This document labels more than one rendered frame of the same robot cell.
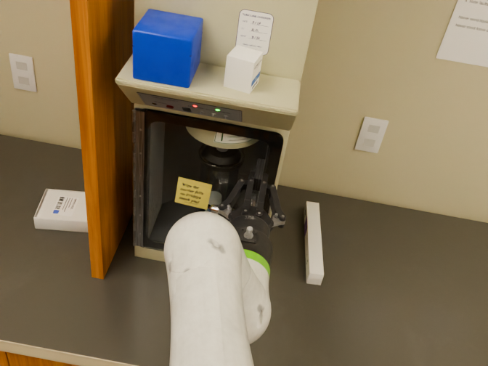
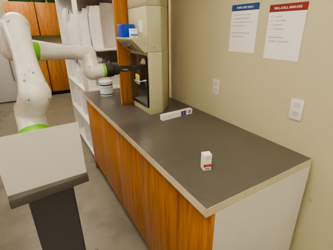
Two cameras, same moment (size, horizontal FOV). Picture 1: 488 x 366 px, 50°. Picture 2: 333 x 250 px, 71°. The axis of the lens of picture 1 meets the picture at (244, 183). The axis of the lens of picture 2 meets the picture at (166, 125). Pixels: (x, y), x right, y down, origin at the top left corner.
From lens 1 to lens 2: 1.67 m
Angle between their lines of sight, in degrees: 52
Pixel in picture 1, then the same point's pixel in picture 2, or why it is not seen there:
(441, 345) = (170, 139)
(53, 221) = not seen: hidden behind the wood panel
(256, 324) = (87, 69)
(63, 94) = not seen: hidden behind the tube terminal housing
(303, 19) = (145, 20)
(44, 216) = not seen: hidden behind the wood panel
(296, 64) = (146, 32)
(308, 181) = (202, 108)
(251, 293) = (88, 61)
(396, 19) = (216, 37)
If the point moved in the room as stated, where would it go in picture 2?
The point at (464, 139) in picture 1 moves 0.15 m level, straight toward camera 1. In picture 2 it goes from (244, 88) to (221, 89)
